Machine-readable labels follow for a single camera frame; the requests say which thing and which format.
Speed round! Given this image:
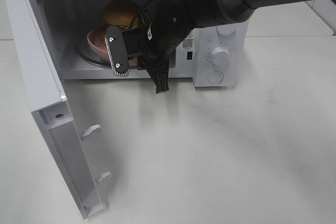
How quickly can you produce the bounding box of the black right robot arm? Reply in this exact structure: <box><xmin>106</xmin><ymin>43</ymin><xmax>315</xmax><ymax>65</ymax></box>
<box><xmin>123</xmin><ymin>0</ymin><xmax>311</xmax><ymax>93</ymax></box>

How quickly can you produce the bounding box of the pink round plate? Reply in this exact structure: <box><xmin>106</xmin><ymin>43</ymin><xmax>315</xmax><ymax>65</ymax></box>
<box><xmin>87</xmin><ymin>25</ymin><xmax>140</xmax><ymax>66</ymax></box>

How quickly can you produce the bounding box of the lower white round knob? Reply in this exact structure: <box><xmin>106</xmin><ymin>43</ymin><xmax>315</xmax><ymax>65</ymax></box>
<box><xmin>211</xmin><ymin>47</ymin><xmax>229</xmax><ymax>66</ymax></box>

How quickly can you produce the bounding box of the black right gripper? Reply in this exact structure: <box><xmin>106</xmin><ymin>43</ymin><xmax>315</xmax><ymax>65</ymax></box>
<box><xmin>123</xmin><ymin>0</ymin><xmax>218</xmax><ymax>93</ymax></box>

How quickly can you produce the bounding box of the white microwave oven body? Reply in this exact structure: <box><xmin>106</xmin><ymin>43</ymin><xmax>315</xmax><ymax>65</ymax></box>
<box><xmin>10</xmin><ymin>0</ymin><xmax>250</xmax><ymax>90</ymax></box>

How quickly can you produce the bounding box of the burger with lettuce and cheese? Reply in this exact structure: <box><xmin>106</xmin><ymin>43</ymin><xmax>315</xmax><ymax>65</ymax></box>
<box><xmin>102</xmin><ymin>0</ymin><xmax>140</xmax><ymax>29</ymax></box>

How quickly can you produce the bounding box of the white microwave door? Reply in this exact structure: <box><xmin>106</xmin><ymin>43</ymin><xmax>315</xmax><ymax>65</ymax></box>
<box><xmin>6</xmin><ymin>0</ymin><xmax>111</xmax><ymax>219</ymax></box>

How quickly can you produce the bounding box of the upper white round knob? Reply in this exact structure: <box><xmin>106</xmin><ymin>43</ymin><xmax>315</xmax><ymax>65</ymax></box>
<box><xmin>216</xmin><ymin>24</ymin><xmax>236</xmax><ymax>36</ymax></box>

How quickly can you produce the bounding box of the round white door button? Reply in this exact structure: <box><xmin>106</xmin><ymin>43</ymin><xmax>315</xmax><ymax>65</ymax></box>
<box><xmin>207</xmin><ymin>71</ymin><xmax>224</xmax><ymax>84</ymax></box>

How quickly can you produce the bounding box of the white round knob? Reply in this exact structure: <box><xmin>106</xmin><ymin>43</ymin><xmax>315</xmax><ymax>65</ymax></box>
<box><xmin>211</xmin><ymin>47</ymin><xmax>229</xmax><ymax>66</ymax></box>
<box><xmin>216</xmin><ymin>24</ymin><xmax>236</xmax><ymax>36</ymax></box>

